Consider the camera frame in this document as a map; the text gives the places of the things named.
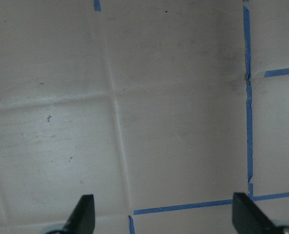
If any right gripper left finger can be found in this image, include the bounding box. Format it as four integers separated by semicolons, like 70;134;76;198
47;194;95;234

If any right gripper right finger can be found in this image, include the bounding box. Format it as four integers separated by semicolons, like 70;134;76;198
232;193;289;234

